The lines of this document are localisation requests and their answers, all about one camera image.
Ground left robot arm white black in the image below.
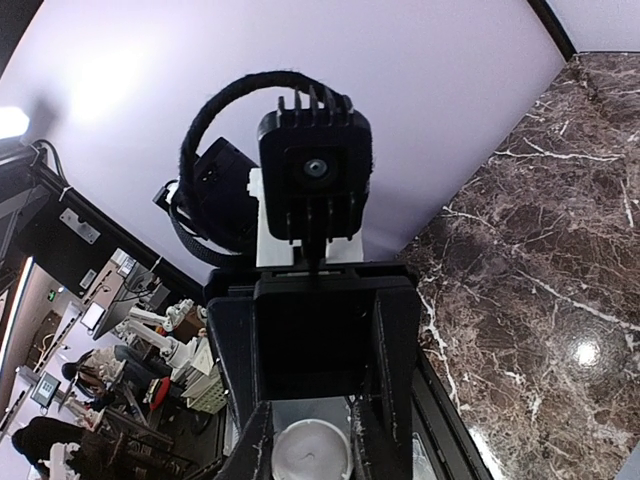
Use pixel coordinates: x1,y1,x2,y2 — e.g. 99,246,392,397
168,71,420,479

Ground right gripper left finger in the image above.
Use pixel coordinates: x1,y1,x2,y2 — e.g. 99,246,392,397
215,401,273,480

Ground black front table rail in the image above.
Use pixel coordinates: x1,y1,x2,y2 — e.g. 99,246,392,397
411,349,493,480

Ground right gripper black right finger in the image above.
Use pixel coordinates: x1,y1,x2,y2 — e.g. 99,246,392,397
351,399,400,480

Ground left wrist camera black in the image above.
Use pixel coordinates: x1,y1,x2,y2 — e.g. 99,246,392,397
258,87,373,262

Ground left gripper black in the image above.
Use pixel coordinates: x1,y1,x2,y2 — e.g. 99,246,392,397
204,263,420,479

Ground white glue bottle cap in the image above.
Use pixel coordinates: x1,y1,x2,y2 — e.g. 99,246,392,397
271,419,353,480

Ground white perforated metal basket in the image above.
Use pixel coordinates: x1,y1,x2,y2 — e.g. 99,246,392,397
182,368,227,415

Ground person in black shirt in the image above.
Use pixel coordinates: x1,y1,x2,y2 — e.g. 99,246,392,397
10,417,101,480

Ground black right frame post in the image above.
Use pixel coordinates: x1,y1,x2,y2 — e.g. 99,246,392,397
527,0,577,62

